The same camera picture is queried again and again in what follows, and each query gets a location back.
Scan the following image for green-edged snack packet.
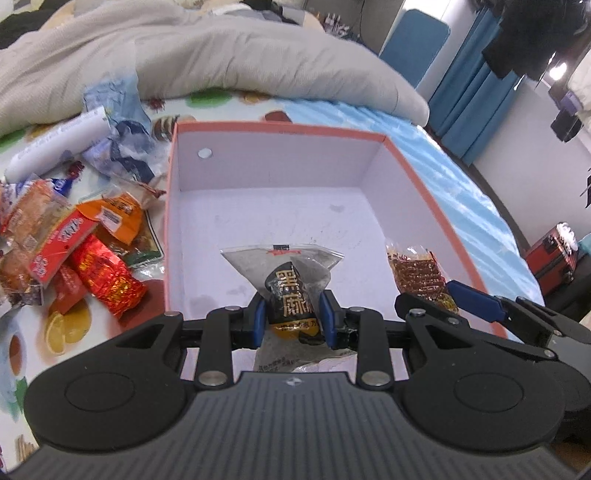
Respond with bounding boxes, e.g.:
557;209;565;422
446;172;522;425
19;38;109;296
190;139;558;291
124;220;165;269

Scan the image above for brown-red snack packet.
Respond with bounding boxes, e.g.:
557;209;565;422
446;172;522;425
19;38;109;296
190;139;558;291
385;238;461;315

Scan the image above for crumpled blue-white packet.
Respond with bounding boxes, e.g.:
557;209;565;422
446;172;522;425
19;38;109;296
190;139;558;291
83;119;157;184

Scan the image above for light blue plastic bag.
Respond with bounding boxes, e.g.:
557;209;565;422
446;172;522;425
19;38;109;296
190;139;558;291
83;75;154;121

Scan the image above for white tube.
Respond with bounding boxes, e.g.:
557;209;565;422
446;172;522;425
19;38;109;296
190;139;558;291
4;106;108;182

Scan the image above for pink cardboard box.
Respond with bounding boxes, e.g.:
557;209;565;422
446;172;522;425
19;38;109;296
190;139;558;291
164;121;509;384

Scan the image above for red-white snack packet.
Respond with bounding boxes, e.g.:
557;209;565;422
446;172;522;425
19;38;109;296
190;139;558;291
28;207;100;284

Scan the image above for blue chair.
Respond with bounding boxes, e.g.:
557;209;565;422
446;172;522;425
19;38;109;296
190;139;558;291
379;9;451;89

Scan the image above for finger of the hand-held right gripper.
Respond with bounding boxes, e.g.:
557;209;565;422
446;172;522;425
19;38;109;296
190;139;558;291
446;280;591;346

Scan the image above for small red snack packet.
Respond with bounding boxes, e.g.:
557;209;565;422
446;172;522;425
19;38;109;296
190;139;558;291
54;265;89;315

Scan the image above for orange bread packet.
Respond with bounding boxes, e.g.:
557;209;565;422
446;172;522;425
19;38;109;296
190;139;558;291
0;244;47;306
1;179;71;250

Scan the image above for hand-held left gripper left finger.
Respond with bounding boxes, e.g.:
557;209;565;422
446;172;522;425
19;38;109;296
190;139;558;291
104;294;267;390

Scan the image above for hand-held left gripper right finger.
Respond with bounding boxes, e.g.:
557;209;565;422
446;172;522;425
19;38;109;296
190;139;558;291
318;291;558;390

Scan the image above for black hanging clothes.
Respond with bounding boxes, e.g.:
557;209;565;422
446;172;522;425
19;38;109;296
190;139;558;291
481;0;591;80

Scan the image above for red foil snack packet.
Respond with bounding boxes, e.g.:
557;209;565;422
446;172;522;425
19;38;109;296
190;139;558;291
69;234;148;320

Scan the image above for orange snack packet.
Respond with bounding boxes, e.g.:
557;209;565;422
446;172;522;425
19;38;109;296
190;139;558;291
76;191;145;245

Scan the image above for red case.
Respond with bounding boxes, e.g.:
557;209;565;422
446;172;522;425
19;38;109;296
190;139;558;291
524;225;581;297

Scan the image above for white hanging jacket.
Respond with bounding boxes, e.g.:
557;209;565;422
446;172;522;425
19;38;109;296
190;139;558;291
567;59;591;112

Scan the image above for blue star-printed bedsheet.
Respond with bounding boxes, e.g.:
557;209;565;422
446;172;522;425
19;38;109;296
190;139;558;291
285;98;546;306

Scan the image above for blue curtain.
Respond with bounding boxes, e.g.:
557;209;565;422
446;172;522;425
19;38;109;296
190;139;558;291
428;8;526;168

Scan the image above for clear black-label snack packet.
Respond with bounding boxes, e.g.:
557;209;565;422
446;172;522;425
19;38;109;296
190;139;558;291
221;244;346;376

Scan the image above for grey duvet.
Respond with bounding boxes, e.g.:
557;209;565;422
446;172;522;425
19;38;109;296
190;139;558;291
0;0;431;139

